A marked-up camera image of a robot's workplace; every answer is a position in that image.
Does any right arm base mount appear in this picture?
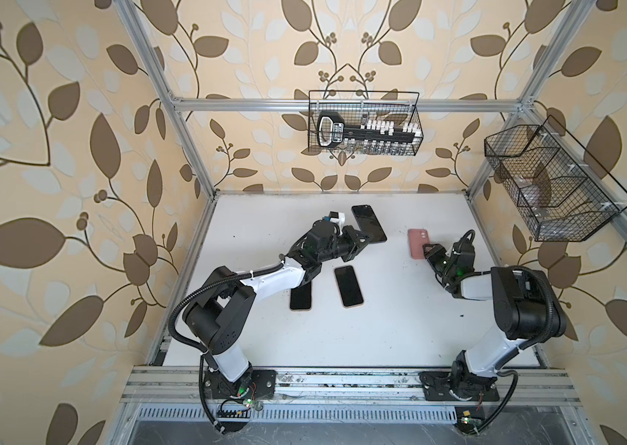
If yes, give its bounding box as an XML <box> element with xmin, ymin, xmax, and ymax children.
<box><xmin>418</xmin><ymin>370</ymin><xmax>508</xmax><ymax>436</ymax></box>

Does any wire basket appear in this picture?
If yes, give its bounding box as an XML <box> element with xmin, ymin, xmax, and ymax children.
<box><xmin>484</xmin><ymin>115</ymin><xmax>627</xmax><ymax>243</ymax></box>
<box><xmin>307</xmin><ymin>89</ymin><xmax>424</xmax><ymax>157</ymax></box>

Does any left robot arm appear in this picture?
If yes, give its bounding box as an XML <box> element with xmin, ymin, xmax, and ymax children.
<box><xmin>167</xmin><ymin>212</ymin><xmax>371</xmax><ymax>384</ymax></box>

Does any aluminium frame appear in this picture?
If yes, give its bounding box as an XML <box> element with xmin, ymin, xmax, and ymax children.
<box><xmin>106</xmin><ymin>0</ymin><xmax>627</xmax><ymax>445</ymax></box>

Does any back wire basket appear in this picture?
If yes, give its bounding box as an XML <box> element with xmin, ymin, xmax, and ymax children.
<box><xmin>307</xmin><ymin>89</ymin><xmax>424</xmax><ymax>157</ymax></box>

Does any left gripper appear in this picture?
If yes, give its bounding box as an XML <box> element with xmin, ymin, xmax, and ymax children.
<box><xmin>315</xmin><ymin>223</ymin><xmax>375</xmax><ymax>264</ymax></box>

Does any right wire basket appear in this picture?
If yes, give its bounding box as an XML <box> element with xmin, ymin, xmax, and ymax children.
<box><xmin>484</xmin><ymin>115</ymin><xmax>627</xmax><ymax>243</ymax></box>

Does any phone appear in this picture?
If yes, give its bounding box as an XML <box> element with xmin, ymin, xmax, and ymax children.
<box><xmin>289</xmin><ymin>282</ymin><xmax>313</xmax><ymax>312</ymax></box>
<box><xmin>334</xmin><ymin>266</ymin><xmax>364</xmax><ymax>308</ymax></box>
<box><xmin>352</xmin><ymin>204</ymin><xmax>388</xmax><ymax>244</ymax></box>

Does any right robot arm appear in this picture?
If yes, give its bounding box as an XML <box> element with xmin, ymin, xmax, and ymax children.
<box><xmin>421</xmin><ymin>229</ymin><xmax>568</xmax><ymax>391</ymax></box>

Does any socket set on black rail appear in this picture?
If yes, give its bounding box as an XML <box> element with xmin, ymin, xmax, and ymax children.
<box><xmin>313</xmin><ymin>111</ymin><xmax>423</xmax><ymax>151</ymax></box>

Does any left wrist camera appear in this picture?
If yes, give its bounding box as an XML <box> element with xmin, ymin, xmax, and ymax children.
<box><xmin>324</xmin><ymin>211</ymin><xmax>345</xmax><ymax>228</ymax></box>

